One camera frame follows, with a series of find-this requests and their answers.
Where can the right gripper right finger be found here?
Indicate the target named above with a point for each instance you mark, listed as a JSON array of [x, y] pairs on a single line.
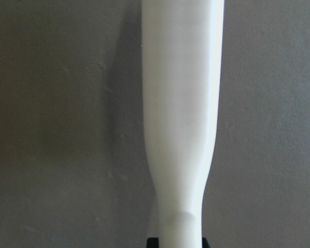
[[205, 243]]

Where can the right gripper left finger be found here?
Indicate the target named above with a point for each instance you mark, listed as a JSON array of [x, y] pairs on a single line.
[[152, 242]]

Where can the white brush black bristles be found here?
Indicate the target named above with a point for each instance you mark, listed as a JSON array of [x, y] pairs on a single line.
[[181, 64]]

